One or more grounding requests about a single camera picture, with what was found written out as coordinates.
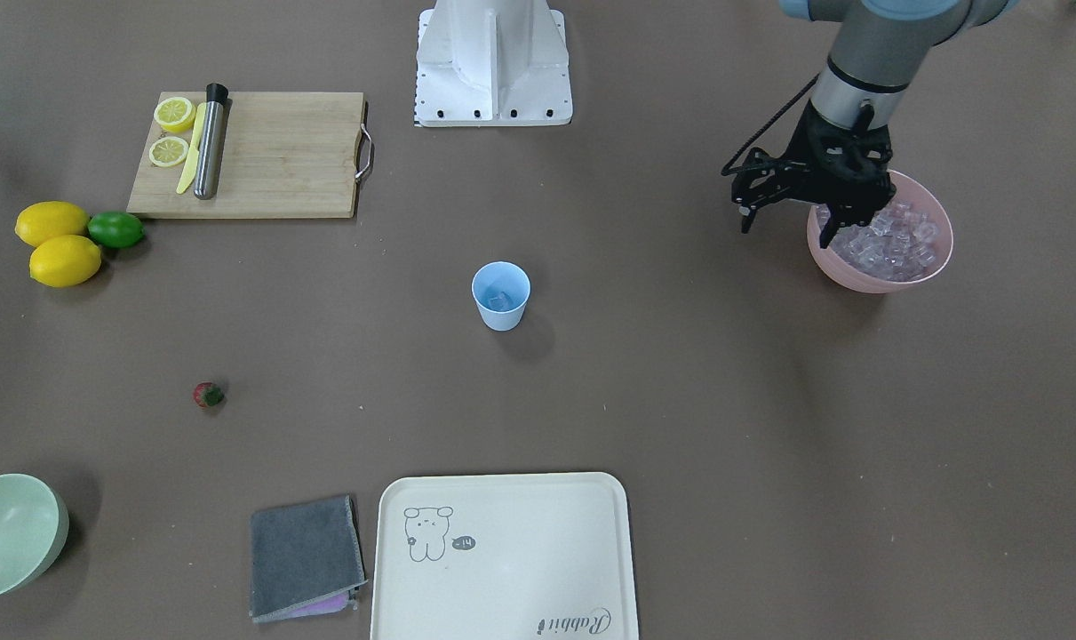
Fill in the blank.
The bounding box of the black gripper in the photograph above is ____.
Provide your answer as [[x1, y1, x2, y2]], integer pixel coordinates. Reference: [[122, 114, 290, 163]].
[[791, 99, 896, 250]]

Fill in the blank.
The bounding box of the clear ice cube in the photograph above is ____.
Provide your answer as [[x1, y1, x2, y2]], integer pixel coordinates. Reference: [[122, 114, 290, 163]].
[[485, 291, 516, 313]]

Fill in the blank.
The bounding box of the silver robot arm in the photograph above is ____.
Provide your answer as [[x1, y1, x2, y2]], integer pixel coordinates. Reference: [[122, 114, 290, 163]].
[[783, 1, 1013, 248]]

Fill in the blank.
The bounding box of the pile of ice cubes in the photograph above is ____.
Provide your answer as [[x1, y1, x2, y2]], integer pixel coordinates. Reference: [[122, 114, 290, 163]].
[[827, 200, 949, 283]]

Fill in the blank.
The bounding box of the light blue plastic cup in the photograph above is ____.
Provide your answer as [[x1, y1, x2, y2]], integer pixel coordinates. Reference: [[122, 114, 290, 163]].
[[470, 260, 532, 332]]

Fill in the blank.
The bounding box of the pink bowl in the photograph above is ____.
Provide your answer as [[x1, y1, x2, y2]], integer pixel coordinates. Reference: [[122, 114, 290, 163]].
[[807, 170, 953, 294]]

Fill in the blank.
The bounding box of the cream rabbit tray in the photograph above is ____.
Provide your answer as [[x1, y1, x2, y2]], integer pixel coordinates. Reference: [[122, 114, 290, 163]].
[[370, 471, 640, 639]]

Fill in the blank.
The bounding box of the wooden cutting board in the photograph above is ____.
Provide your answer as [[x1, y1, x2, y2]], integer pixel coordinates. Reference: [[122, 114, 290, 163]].
[[126, 91, 374, 221]]

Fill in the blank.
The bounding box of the red strawberry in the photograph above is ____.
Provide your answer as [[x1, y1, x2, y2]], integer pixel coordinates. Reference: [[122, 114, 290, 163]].
[[192, 381, 225, 409]]

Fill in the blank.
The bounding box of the lemon slice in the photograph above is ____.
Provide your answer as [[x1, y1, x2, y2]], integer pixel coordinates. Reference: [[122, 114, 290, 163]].
[[153, 96, 197, 133], [147, 136, 192, 169]]

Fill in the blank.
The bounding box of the green lime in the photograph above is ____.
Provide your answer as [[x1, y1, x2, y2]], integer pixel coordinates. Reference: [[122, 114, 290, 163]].
[[87, 211, 145, 250]]

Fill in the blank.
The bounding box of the yellow lemon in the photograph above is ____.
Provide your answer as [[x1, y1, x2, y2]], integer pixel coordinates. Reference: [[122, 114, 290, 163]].
[[28, 234, 102, 288], [13, 200, 88, 248]]

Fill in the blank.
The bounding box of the mint green bowl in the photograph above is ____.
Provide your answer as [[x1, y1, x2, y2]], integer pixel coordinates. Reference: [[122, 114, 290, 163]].
[[0, 473, 70, 595]]

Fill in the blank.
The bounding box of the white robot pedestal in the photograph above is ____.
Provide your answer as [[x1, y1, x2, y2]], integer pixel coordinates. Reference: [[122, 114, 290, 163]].
[[413, 1, 574, 127]]

